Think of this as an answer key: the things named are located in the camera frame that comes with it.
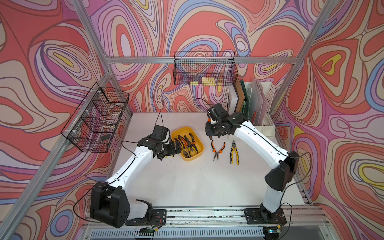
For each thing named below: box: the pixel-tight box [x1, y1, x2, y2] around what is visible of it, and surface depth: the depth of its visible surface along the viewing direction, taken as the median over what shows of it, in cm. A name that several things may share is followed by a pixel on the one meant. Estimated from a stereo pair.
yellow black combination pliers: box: [230, 140, 240, 165], surface depth 97 cm
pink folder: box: [254, 78, 269, 126], surface depth 93 cm
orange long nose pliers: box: [211, 140, 226, 162], surface depth 99 cm
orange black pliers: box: [174, 135, 192, 158], surface depth 100 cm
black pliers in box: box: [188, 133, 199, 154], surface depth 103 cm
